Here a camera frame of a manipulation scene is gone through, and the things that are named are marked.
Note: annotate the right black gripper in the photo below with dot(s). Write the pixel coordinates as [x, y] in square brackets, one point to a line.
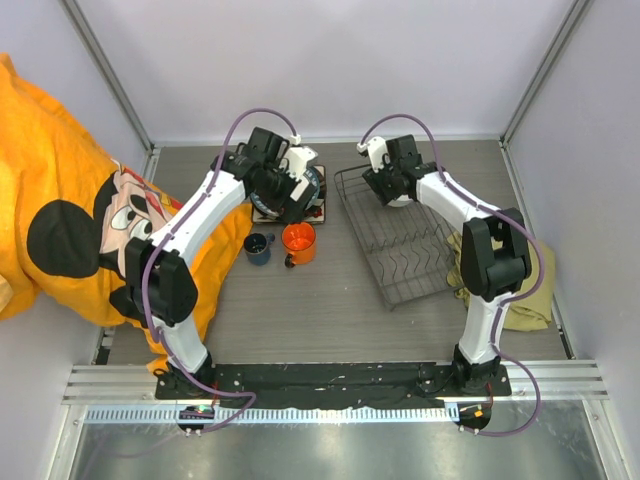
[375, 182]

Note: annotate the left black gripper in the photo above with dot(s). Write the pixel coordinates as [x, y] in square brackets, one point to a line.
[287, 206]

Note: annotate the white ribbed bowl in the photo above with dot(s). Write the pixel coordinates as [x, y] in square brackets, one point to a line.
[400, 202]

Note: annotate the brown rimmed round plate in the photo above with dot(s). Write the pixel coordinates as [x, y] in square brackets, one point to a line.
[322, 192]

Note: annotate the square floral plate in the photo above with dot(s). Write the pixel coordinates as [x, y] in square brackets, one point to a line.
[320, 217]

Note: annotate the orange mug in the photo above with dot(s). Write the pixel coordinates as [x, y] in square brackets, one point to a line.
[299, 242]

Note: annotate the small blue cup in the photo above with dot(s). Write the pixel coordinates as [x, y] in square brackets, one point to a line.
[257, 247]

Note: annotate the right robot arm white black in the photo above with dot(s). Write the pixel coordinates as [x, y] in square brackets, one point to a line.
[494, 253]

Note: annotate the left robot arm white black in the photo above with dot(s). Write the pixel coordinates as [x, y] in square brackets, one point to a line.
[160, 289]

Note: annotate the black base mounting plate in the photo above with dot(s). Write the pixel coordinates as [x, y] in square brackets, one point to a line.
[339, 386]

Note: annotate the orange cartoon mouse cloth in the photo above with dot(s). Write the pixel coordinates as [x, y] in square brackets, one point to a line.
[68, 210]

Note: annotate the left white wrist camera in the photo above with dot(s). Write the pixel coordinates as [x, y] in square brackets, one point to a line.
[295, 162]

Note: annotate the black wire dish rack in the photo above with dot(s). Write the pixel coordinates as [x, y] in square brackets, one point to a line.
[409, 249]

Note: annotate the right aluminium frame post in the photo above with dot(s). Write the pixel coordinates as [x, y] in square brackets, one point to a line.
[559, 42]

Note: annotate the aluminium frame post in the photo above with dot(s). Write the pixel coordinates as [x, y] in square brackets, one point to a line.
[559, 42]
[95, 50]

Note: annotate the left aluminium frame post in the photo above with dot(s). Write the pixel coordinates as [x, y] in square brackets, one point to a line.
[95, 50]

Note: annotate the slotted white cable duct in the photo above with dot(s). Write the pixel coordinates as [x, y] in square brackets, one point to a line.
[199, 415]

